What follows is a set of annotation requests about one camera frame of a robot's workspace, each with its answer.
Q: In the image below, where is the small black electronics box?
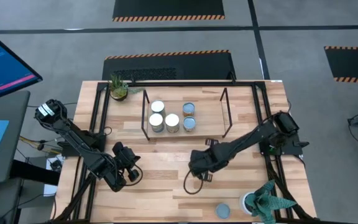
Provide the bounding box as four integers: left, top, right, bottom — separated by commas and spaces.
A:
50, 159, 63, 172

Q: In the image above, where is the black hazard-striped floor mat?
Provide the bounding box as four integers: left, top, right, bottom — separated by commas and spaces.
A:
101, 49, 236, 82
112, 0, 226, 22
323, 45, 358, 84

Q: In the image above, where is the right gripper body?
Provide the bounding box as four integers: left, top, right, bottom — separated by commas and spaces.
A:
190, 143, 234, 175

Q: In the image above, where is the black aluminium rail frame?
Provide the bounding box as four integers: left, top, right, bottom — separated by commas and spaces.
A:
53, 80, 318, 224

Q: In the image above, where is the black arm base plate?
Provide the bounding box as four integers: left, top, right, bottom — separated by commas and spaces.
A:
259, 130, 310, 156
57, 136, 107, 157

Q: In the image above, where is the white paper sheet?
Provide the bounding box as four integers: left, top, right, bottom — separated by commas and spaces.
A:
43, 184, 58, 197

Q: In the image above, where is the short Green Peas can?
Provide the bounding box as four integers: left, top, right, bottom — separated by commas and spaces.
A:
182, 116, 197, 133

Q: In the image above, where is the black desk crossbar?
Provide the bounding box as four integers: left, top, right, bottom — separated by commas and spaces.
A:
9, 160, 61, 187

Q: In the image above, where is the yellow cable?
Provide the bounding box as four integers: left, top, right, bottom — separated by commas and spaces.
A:
19, 136, 62, 155

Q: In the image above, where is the orange patterned label can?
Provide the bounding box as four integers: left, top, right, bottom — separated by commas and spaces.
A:
181, 102, 196, 118

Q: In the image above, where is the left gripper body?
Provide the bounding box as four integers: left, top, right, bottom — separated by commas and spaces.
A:
115, 148, 142, 171

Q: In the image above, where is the green spiky plant white pot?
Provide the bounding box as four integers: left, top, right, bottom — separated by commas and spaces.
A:
239, 179, 298, 224

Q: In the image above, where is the black looped cable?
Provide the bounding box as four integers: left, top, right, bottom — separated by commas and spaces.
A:
116, 164, 145, 188
183, 169, 205, 196

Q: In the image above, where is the tall Carrots label can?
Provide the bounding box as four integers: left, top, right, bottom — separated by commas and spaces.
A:
150, 100, 167, 118

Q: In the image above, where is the Salmon label can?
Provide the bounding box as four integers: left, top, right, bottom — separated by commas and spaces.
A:
214, 203, 232, 220

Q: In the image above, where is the tall Peaches label can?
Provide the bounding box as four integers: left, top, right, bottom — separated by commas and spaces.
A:
165, 113, 181, 134

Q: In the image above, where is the tall Peas label can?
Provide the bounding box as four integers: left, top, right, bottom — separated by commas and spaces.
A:
149, 113, 165, 134

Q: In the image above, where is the wooden shelf black metal frame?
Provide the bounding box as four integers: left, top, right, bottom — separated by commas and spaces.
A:
140, 87, 233, 141

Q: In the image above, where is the dark grey side desk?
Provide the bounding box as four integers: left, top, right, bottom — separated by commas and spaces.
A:
0, 90, 31, 187

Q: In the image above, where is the small succulent in dark pot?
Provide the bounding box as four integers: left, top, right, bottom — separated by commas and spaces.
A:
108, 73, 145, 102

